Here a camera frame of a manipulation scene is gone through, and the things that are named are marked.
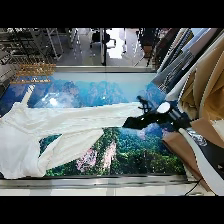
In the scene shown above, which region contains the white garment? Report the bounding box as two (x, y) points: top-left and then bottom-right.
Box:
(0, 85), (145, 180)

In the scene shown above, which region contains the heap of clothes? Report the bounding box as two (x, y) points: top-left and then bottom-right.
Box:
(151, 27), (224, 102)

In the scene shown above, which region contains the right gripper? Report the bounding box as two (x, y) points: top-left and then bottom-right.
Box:
(122, 113), (153, 131)

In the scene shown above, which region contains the silver frame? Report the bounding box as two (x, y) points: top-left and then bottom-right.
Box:
(0, 174), (208, 197)

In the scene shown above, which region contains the black cable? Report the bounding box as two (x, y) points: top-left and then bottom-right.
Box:
(184, 179), (203, 197)

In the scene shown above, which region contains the tan garment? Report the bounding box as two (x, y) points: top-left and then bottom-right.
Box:
(178, 42), (224, 122)

